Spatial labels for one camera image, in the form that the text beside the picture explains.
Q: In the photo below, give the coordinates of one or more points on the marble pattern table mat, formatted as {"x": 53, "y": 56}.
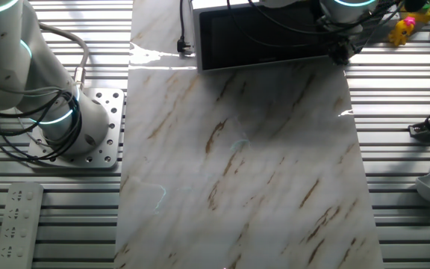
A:
{"x": 237, "y": 168}

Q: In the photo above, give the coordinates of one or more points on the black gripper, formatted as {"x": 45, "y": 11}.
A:
{"x": 340, "y": 52}

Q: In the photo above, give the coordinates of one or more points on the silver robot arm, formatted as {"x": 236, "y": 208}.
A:
{"x": 13, "y": 67}

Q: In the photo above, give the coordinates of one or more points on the green plastic toy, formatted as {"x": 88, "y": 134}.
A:
{"x": 428, "y": 5}

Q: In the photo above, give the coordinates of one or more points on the white power strip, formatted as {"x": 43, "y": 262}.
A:
{"x": 17, "y": 224}

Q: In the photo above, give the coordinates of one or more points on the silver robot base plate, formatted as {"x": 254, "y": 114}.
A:
{"x": 110, "y": 149}

